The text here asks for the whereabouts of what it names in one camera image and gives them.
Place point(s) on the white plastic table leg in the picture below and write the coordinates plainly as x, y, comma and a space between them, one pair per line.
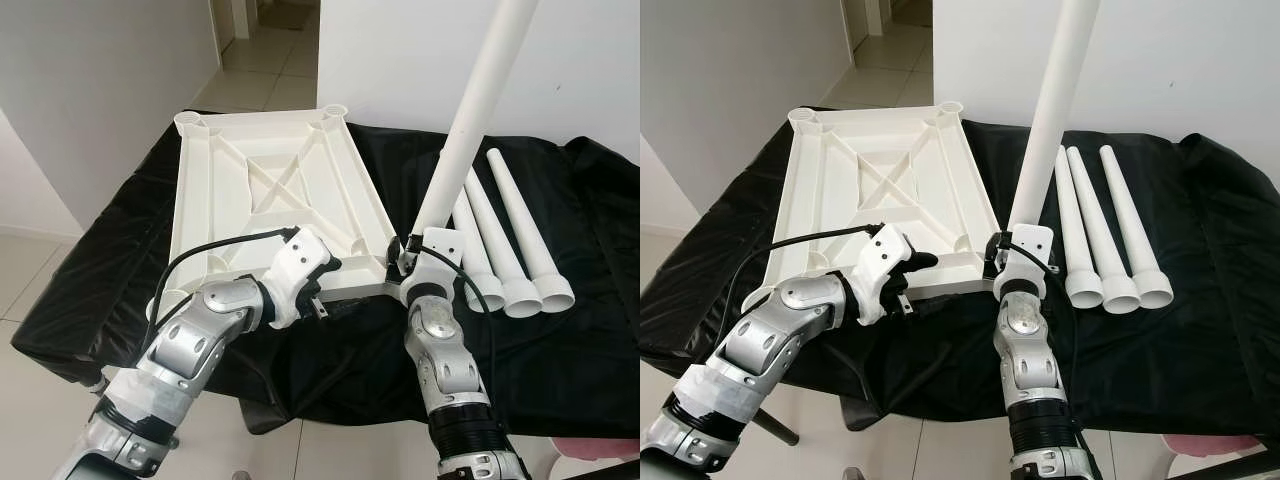
497, 245
470, 250
480, 90
1098, 230
1130, 220
1075, 230
1060, 90
525, 225

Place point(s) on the white plastic table top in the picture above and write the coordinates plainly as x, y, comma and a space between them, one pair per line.
230, 200
850, 200

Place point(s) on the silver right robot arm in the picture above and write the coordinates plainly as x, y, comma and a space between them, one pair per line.
440, 340
1030, 340

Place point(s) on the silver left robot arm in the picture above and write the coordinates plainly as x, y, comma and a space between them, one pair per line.
190, 340
790, 335

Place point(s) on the dark grey table base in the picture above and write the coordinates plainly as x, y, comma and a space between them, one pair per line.
270, 415
870, 412

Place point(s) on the black metal table leg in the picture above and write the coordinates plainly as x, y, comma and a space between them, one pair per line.
97, 380
775, 428

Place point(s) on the black cloth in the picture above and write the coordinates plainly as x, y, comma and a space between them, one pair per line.
1180, 370
560, 370

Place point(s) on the pink stool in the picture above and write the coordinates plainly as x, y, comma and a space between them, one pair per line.
600, 448
1225, 445

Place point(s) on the black metal bar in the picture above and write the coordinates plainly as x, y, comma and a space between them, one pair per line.
620, 472
1240, 465

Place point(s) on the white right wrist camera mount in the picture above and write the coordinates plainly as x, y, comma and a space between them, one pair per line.
1030, 250
440, 250

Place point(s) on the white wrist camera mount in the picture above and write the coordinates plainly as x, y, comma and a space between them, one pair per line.
300, 265
885, 260
440, 250
1030, 250

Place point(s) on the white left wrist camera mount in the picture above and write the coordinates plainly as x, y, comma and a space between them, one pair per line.
300, 265
885, 260

